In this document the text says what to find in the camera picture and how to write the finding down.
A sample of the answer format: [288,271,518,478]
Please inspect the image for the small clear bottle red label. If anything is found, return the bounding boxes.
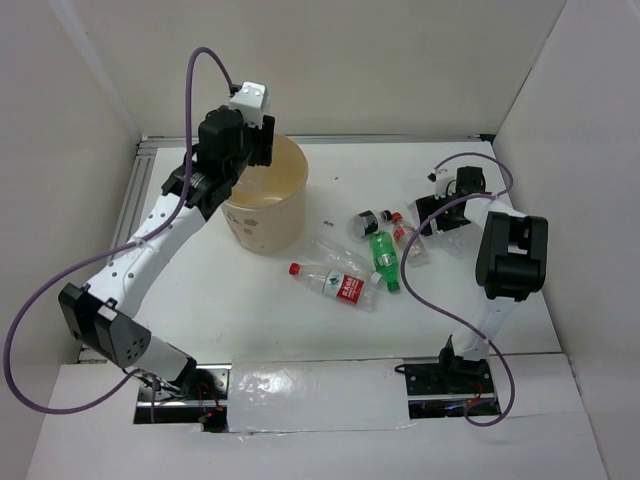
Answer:
[391,212,428,267]

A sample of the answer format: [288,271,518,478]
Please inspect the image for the aluminium frame rail left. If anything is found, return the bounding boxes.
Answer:
[77,142,156,364]

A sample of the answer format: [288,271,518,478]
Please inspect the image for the small bottle black label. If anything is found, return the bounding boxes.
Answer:
[347,209,392,243]

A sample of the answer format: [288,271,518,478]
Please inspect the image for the large clear bottle red label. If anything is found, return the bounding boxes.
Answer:
[288,263,377,312]

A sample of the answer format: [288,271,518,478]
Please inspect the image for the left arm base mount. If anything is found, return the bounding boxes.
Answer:
[133,364,231,433]

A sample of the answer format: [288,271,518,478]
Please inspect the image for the tan paper bucket bin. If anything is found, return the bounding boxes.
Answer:
[222,135,309,254]

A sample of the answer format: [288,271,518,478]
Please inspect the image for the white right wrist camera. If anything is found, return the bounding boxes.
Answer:
[428,169,454,199]

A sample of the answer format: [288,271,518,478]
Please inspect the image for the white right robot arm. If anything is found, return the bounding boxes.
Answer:
[417,166,548,392]

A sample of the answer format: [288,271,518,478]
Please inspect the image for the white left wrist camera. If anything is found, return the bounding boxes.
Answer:
[228,81,270,128]

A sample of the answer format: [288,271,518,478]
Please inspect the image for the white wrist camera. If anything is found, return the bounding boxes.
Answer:
[428,169,454,199]
[228,81,270,128]

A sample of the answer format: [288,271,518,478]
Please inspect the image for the long clear bottle white cap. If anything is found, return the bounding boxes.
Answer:
[310,237,382,286]

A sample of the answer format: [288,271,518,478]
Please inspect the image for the green plastic bottle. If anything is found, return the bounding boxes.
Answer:
[369,231,400,293]

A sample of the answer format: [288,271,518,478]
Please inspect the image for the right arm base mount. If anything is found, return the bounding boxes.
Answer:
[394,361,501,420]

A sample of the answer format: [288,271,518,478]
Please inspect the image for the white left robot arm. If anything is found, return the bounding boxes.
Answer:
[58,106,275,399]

